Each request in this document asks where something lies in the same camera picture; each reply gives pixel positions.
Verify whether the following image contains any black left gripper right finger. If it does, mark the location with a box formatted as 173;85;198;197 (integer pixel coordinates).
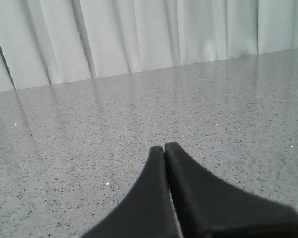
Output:
165;142;298;238

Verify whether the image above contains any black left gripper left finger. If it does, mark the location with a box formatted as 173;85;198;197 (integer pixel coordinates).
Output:
83;146;179;238

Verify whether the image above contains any white pleated curtain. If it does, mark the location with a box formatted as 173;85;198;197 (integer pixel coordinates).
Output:
0;0;298;92

